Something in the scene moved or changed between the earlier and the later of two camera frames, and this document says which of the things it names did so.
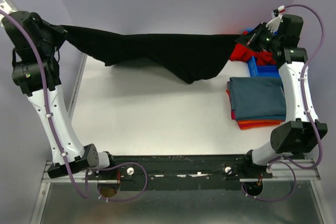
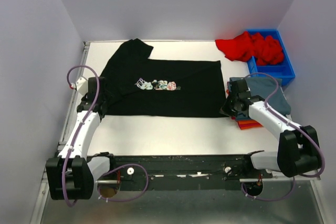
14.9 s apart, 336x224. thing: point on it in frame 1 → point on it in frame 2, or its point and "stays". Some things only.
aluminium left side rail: (77, 84) stays
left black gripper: (58, 31) → (85, 98)
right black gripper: (251, 39) → (225, 109)
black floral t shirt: (181, 55) → (134, 85)
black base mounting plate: (180, 168) stays
